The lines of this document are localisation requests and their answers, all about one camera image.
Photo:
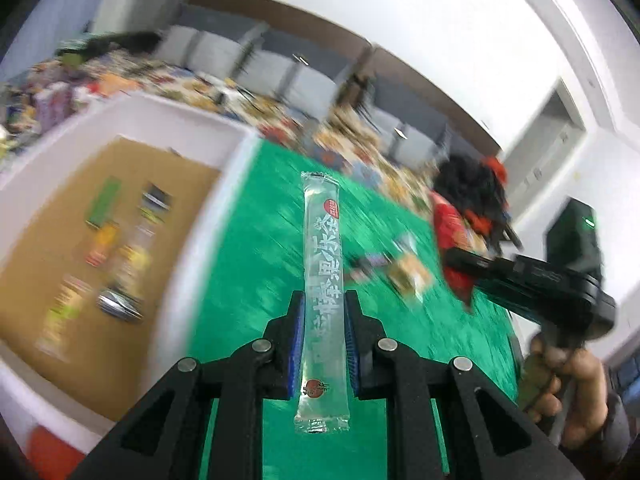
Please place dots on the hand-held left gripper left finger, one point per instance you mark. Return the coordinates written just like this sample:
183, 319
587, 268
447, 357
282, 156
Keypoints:
295, 345

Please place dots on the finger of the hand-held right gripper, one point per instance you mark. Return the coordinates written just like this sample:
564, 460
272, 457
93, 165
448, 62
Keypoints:
470, 261

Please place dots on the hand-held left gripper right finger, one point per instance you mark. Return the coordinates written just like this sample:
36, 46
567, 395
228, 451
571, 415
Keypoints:
352, 345

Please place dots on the red snack bag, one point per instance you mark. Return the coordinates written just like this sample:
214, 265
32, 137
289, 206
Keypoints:
452, 232

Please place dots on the clear long stick packet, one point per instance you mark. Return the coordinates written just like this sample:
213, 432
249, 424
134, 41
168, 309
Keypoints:
322, 260

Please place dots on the silver dark snack packet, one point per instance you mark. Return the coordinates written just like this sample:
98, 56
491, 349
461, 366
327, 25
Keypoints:
121, 305

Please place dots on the dark striped snack packet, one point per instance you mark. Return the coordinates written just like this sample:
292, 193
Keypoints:
155, 202

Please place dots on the yellow red sausage packet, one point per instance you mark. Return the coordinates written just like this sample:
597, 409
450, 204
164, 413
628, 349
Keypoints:
102, 245

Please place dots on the white yellow snack packet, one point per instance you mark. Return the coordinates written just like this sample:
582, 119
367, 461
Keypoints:
65, 312

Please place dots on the green snack packet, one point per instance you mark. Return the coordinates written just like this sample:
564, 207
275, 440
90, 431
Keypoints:
104, 201

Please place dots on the white cardboard box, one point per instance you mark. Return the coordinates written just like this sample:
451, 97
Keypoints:
165, 120

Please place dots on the person's right forearm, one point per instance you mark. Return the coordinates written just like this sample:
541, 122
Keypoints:
617, 410

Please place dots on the person's right hand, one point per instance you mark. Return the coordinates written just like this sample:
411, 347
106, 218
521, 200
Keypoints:
575, 390

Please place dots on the beige cookie packet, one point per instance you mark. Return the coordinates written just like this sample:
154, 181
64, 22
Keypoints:
411, 277

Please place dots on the small clear snack packet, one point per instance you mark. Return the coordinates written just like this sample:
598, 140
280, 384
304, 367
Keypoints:
406, 246

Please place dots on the black red garment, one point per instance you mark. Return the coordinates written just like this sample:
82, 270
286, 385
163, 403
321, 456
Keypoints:
472, 185

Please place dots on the dark candy bar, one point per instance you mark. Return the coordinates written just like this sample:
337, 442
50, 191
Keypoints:
371, 266

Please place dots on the green patterned blanket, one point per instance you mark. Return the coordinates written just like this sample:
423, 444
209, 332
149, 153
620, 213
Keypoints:
250, 260

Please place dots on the white door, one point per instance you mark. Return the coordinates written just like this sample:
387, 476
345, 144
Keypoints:
545, 150

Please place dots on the floral bedsheet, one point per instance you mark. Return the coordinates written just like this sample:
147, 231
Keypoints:
300, 120

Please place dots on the red object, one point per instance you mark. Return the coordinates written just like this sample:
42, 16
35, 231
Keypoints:
52, 455

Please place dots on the dark cloth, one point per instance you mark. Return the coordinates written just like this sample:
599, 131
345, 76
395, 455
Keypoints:
110, 42

